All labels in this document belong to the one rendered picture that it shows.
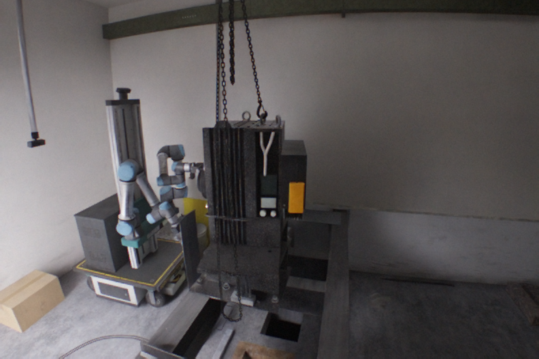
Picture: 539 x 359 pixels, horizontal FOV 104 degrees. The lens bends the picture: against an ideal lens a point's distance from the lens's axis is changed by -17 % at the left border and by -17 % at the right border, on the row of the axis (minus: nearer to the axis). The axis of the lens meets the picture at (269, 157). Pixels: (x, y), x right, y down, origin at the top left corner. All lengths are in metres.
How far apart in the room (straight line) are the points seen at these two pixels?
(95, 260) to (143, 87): 1.88
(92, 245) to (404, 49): 3.20
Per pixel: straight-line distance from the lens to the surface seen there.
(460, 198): 2.85
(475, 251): 3.10
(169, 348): 1.45
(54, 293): 2.99
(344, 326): 1.50
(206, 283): 1.70
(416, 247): 2.88
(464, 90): 2.66
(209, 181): 1.46
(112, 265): 2.58
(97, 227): 2.46
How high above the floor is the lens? 1.77
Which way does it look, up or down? 13 degrees down
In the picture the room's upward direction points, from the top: straight up
